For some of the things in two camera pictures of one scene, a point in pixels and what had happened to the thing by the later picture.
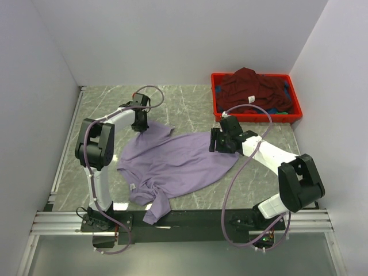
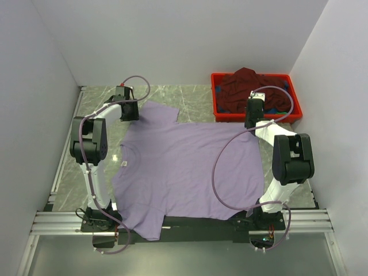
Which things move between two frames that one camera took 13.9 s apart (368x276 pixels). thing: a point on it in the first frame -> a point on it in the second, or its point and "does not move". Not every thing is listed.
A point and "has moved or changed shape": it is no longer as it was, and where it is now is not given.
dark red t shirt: (244, 86) does not move
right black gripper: (216, 134) -> (247, 114)
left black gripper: (142, 127) -> (135, 115)
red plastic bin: (257, 118) does not move
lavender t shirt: (156, 163) has moved or changed shape
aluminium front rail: (308, 222) does not move
